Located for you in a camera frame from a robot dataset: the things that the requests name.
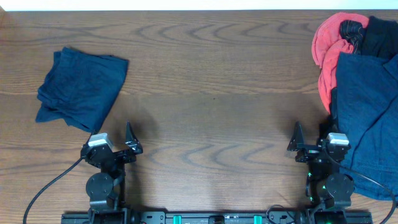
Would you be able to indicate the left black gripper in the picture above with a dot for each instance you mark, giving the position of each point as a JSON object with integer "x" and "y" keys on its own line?
{"x": 132, "y": 145}

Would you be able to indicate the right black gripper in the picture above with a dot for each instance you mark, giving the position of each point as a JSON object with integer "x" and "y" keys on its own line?
{"x": 310, "y": 152}

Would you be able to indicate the navy blue shorts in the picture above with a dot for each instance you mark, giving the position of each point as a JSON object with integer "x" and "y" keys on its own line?
{"x": 367, "y": 114}

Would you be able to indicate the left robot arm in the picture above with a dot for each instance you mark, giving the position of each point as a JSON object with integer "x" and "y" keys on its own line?
{"x": 106, "y": 188}

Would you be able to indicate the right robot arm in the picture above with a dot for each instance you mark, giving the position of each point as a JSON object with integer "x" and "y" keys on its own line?
{"x": 325, "y": 185}

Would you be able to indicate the folded navy blue garment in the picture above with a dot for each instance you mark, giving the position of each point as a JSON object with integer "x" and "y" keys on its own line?
{"x": 81, "y": 88}

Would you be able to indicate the red cloth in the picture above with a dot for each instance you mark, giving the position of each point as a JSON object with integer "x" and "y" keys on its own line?
{"x": 327, "y": 45}

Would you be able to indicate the black garment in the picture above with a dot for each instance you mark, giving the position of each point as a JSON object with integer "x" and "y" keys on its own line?
{"x": 378, "y": 39}

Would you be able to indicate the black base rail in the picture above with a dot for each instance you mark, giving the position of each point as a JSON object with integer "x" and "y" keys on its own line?
{"x": 270, "y": 217}

